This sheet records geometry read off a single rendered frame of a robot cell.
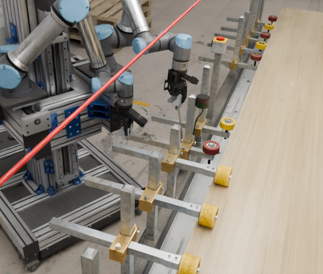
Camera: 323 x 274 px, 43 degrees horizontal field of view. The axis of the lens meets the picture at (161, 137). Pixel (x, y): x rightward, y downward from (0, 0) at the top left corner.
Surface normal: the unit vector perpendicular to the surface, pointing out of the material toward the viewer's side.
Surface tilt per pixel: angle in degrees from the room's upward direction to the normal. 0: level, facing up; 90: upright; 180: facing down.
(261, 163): 0
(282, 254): 0
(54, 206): 0
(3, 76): 95
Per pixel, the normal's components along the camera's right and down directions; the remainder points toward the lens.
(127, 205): -0.33, 0.51
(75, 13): 0.26, 0.46
